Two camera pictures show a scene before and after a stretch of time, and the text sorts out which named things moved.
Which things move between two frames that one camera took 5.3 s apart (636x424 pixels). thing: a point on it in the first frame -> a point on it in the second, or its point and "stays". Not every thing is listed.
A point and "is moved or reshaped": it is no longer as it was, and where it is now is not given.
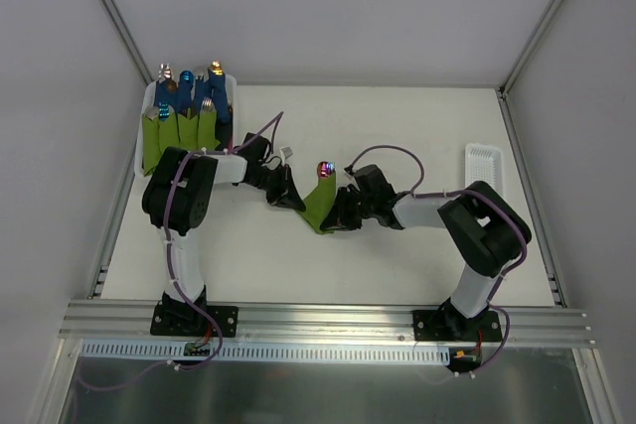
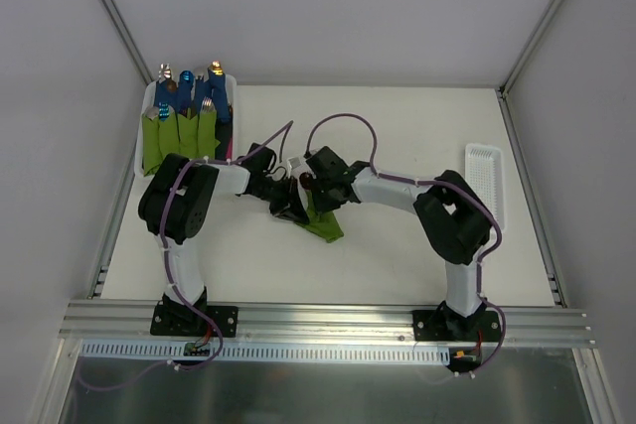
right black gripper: [349, 207] -> [321, 198]
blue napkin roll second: [185, 87] stays
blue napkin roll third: [202, 90] stays
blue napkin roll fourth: [220, 92] stays
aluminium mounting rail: [84, 320] stays
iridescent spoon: [322, 170] is moved or reshaped
